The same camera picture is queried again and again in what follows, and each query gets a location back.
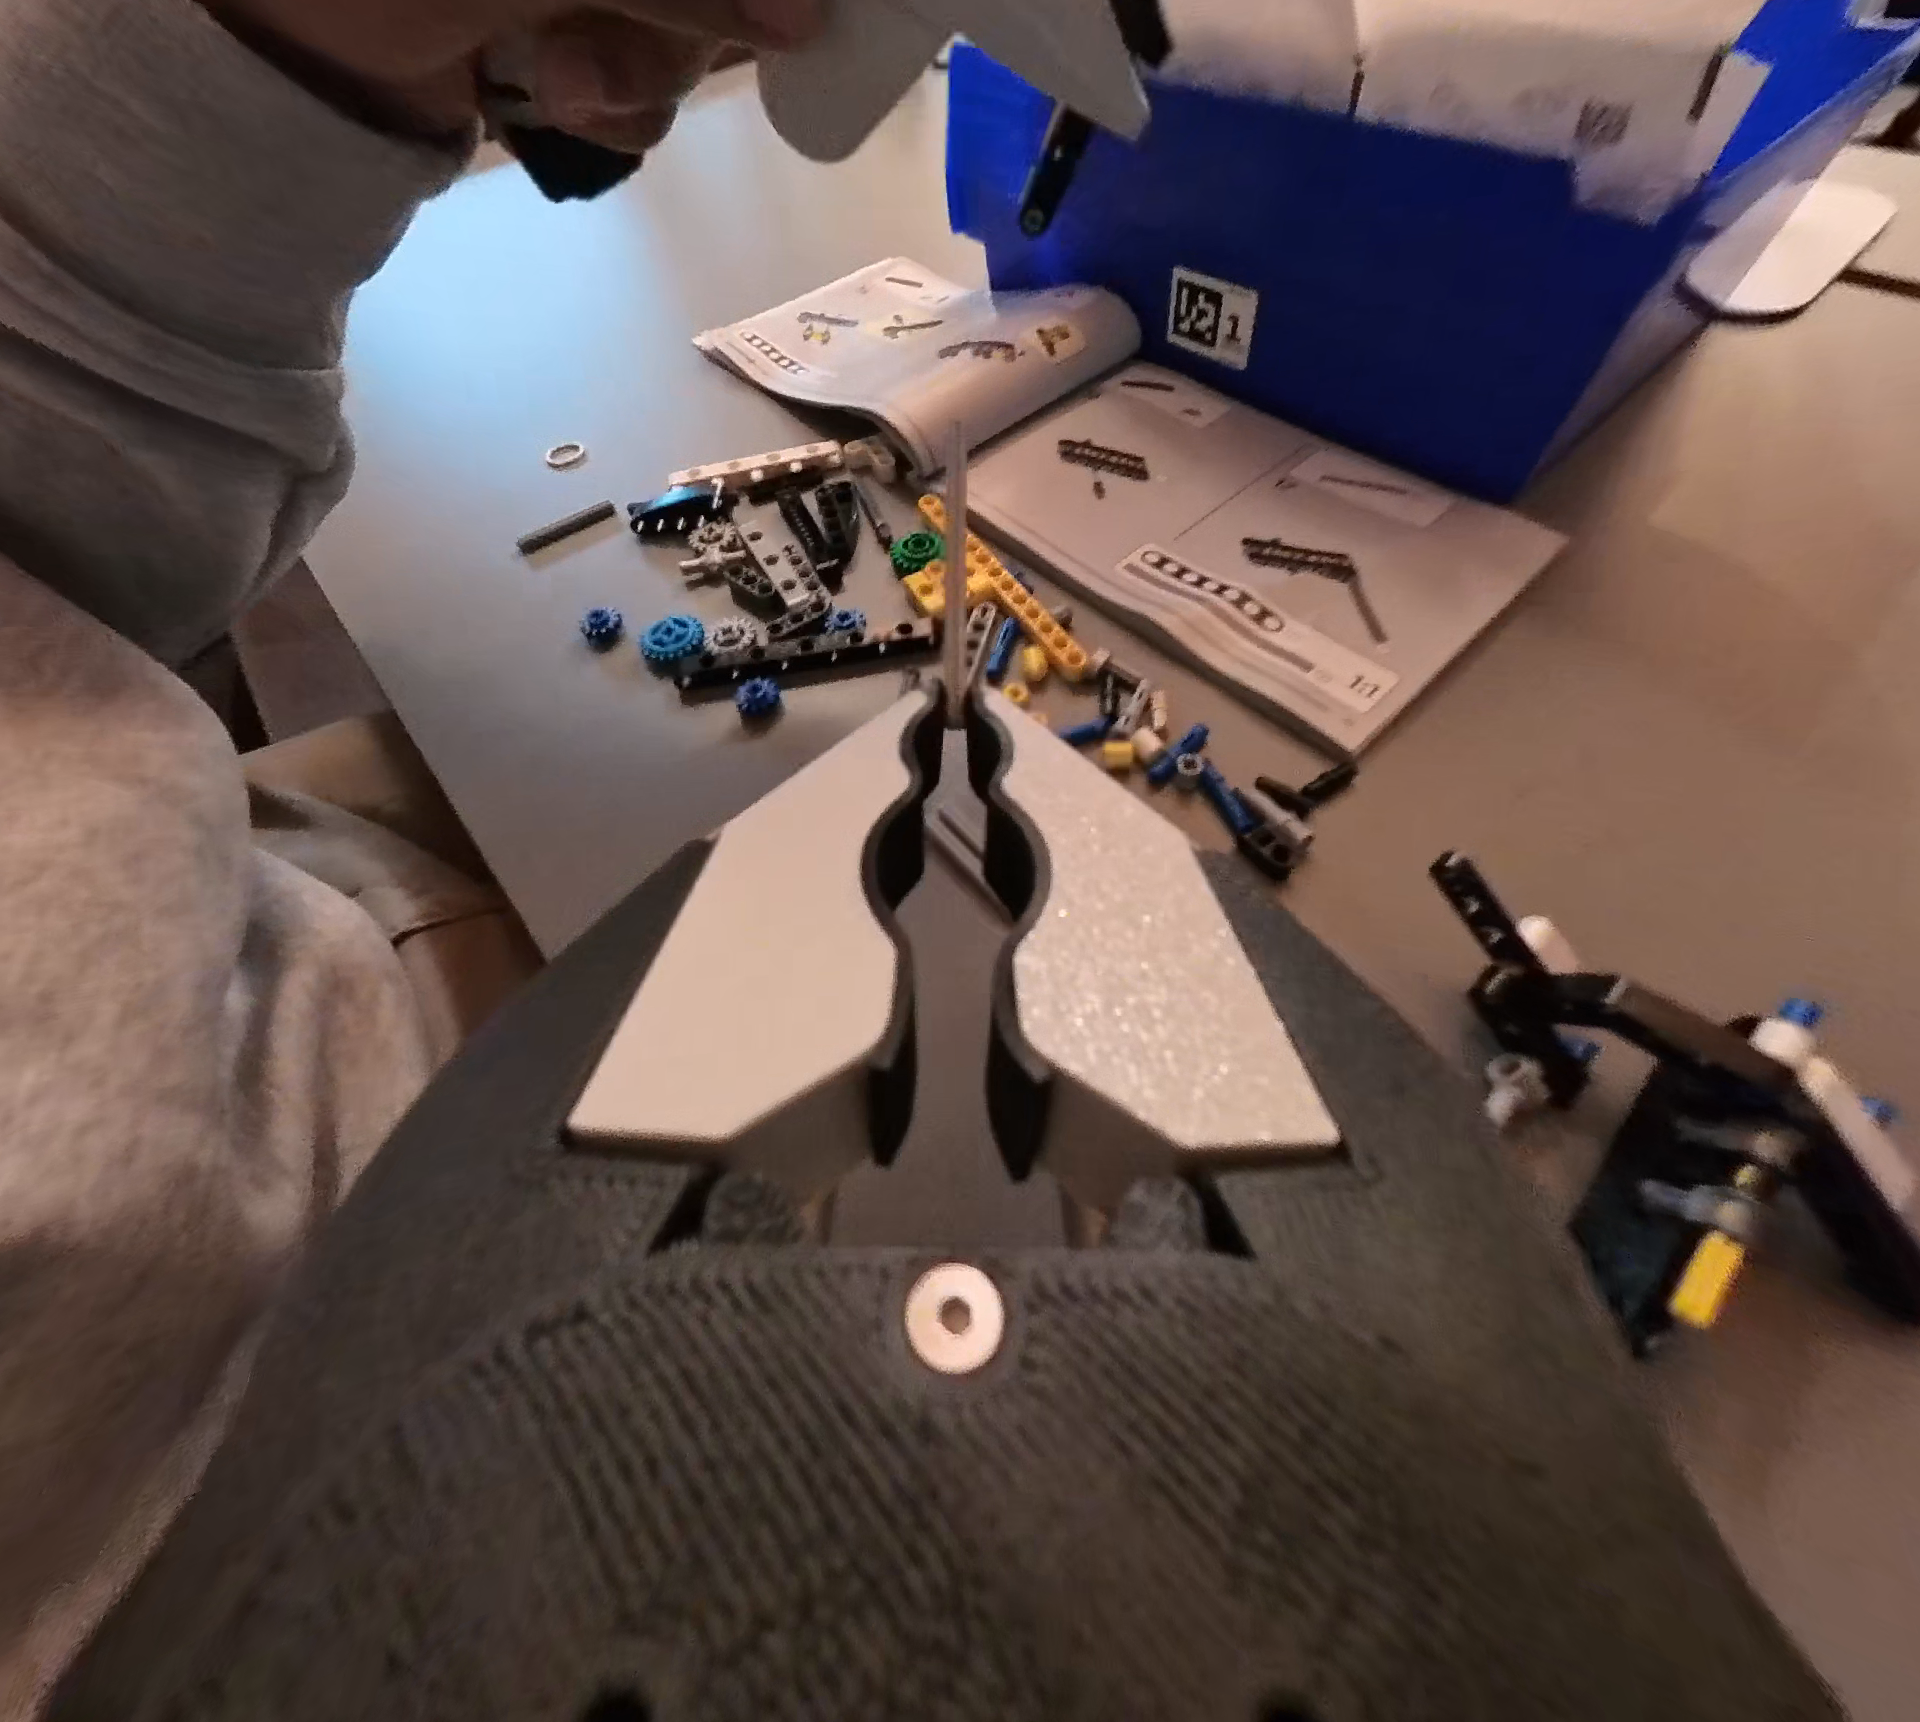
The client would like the pile of loose lego pieces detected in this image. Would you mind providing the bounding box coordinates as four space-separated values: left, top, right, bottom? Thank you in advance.
515 432 1363 888

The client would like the black yellow lego beam assembly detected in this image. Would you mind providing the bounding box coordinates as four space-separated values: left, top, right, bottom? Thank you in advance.
1014 0 1189 242

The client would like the lego instruction booklet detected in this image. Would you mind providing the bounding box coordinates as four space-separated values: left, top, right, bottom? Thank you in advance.
690 254 1572 759

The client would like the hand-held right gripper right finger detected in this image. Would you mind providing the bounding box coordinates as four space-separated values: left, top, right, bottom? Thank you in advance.
957 685 1345 1218

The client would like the white stand base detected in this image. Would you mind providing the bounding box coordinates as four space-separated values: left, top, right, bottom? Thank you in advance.
1676 175 1904 325

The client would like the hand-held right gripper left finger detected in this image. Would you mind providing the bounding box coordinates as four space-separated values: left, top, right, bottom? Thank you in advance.
563 681 951 1210

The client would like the blue storage bin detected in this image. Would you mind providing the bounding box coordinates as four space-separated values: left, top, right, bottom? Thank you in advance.
943 0 1920 511

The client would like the person's tan trouser leg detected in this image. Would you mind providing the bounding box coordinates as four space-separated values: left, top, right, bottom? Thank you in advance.
225 703 547 1005

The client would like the small black lego assembly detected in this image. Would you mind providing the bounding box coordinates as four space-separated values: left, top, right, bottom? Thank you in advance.
1428 849 1920 1361

